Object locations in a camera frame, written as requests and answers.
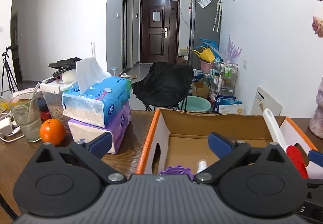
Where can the white wall socket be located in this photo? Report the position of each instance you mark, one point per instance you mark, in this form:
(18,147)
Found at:
(245,63)

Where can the yellow bag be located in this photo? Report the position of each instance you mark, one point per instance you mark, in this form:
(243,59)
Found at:
(205,53)

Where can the orange fruit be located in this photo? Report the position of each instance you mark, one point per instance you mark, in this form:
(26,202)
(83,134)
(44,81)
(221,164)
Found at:
(52,131)

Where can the clear drinking glass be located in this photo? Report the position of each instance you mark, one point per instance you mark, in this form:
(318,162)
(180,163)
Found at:
(26,123)

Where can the purple tissue pack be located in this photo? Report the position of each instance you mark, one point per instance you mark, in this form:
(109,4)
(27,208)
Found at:
(121,123)

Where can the black handheld tool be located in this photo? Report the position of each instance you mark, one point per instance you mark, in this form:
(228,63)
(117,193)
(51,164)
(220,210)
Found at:
(58,73)

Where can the red and black box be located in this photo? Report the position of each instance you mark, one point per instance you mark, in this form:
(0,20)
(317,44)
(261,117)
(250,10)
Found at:
(45,114)

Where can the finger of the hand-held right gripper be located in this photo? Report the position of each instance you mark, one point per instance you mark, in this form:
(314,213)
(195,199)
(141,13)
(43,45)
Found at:
(316,155)
(315,184)

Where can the grey refrigerator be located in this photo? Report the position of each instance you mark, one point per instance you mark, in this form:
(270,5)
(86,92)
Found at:
(204,27)

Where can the green plastic basin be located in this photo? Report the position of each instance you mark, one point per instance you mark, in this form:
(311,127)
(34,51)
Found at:
(199,104)

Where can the black folding chair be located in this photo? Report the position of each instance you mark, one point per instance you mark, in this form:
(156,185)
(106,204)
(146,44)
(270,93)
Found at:
(164,82)

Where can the white printed sack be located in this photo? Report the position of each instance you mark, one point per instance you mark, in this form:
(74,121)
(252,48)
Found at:
(232,109)

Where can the white brush with red bristles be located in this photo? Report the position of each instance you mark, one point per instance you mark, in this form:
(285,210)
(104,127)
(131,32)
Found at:
(273,128)

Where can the white bowl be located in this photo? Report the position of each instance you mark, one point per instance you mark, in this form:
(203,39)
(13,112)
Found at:
(68,76)

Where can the clear food container white lid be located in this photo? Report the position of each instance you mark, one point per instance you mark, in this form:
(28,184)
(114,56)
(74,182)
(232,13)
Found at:
(54,105)

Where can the flat black device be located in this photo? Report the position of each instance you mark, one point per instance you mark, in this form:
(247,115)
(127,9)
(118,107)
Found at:
(64,63)

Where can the clear plastic bag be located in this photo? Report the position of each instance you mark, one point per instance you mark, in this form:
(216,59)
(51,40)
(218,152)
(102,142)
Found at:
(204,1)

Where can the pet bowl stand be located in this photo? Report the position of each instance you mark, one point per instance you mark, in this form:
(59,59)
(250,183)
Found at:
(125,76)

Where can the blue and white package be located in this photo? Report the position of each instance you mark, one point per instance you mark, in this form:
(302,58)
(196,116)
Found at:
(198,77)

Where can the blue printed sack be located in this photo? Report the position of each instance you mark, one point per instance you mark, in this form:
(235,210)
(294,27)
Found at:
(224,99)

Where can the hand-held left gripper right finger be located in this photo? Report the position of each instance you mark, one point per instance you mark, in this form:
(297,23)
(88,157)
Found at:
(219,147)

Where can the flat white box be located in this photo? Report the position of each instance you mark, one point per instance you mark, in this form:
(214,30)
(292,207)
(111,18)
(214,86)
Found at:
(25,93)

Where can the dark brown entrance door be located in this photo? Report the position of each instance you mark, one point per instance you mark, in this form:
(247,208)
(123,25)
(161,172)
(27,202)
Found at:
(159,37)

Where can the blue bag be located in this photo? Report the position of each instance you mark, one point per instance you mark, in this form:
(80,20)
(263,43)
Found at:
(209,43)

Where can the pink plastic bucket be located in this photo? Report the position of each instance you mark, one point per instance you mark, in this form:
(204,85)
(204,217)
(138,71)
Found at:
(207,66)

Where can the white board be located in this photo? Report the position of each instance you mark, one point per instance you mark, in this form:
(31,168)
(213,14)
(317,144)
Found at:
(268,101)

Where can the grey interior door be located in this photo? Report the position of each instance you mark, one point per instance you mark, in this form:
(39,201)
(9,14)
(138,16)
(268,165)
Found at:
(127,27)

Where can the purple fairy wings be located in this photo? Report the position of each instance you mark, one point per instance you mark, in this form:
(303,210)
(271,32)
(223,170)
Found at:
(233,49)

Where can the white folded umbrella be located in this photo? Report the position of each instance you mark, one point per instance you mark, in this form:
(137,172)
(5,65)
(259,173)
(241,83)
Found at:
(215,15)
(220,13)

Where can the white charger adapter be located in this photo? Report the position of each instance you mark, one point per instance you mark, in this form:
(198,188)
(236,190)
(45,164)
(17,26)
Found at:
(5,128)

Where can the paper sheet on door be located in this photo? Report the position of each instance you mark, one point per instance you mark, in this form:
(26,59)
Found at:
(156,15)

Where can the small dried pink rose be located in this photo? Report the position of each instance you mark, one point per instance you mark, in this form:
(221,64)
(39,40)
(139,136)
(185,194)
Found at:
(318,25)

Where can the purple ribbed lid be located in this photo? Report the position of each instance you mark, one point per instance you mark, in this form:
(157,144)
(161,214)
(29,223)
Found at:
(176,171)

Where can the pet water dispenser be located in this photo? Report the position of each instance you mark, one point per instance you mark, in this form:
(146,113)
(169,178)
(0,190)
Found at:
(114,71)

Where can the small white spray bottle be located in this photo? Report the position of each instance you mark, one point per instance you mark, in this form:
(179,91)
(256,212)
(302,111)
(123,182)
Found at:
(201,165)

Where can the orange-edged cardboard box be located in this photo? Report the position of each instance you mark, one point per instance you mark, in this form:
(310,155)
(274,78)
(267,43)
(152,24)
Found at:
(217,119)

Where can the clear drinking straw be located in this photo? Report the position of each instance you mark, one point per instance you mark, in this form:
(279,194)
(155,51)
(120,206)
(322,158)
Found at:
(34,95)

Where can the blue tissue pack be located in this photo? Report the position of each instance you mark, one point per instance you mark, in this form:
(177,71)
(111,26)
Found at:
(111,102)

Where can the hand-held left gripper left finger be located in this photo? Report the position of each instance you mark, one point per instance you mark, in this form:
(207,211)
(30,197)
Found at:
(101,143)

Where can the black tripod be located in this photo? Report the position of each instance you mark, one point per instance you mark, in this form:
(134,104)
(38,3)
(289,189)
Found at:
(6,72)

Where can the small brown cardboard box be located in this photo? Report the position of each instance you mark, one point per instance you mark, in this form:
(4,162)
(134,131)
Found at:
(200,88)

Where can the brown cardboard carton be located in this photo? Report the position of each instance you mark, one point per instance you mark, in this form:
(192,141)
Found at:
(182,57)

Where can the pink textured vase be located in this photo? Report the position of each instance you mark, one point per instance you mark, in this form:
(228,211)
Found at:
(319,115)

